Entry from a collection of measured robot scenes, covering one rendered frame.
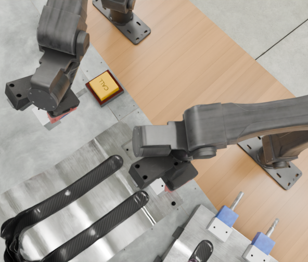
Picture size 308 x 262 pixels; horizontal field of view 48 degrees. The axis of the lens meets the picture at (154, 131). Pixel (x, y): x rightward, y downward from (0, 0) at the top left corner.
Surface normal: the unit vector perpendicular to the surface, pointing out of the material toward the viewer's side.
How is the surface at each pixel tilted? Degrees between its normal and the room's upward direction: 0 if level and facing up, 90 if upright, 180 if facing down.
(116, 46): 0
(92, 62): 0
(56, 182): 21
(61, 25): 15
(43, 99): 68
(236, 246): 0
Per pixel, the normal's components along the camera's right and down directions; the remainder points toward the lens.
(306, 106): -0.20, -0.22
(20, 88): 0.41, -0.49
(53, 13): -0.04, 0.00
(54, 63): 0.14, -0.59
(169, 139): 0.29, -0.27
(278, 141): -0.99, 0.06
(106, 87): 0.04, -0.25
